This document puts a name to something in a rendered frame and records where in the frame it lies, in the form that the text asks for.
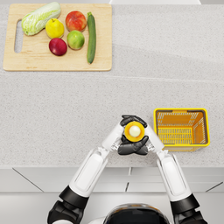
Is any yellow lemon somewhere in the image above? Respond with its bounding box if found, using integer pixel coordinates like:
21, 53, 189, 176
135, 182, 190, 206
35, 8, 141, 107
45, 17, 66, 40

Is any green apple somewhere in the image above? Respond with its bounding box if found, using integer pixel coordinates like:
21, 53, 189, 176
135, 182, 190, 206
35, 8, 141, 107
66, 30, 86, 51

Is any yellow slatted basket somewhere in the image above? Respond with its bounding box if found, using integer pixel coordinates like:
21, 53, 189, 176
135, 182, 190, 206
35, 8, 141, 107
153, 108, 211, 152

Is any dark red apple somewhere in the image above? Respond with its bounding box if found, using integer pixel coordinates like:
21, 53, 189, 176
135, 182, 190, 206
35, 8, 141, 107
48, 37, 68, 57

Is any wooden cutting board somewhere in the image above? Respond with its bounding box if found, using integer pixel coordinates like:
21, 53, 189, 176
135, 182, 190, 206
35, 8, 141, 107
3, 3, 113, 73

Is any dark round robot body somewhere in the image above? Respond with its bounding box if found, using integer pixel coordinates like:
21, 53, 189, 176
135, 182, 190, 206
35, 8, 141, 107
102, 203, 172, 224

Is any green cucumber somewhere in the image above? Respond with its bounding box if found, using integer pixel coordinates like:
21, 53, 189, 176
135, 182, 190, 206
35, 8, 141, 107
86, 11, 97, 65

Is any green napa cabbage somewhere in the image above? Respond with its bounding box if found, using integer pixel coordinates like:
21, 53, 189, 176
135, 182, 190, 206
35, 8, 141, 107
21, 1, 62, 37

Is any red peach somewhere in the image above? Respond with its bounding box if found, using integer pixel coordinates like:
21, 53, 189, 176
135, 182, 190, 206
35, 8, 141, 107
65, 10, 88, 32

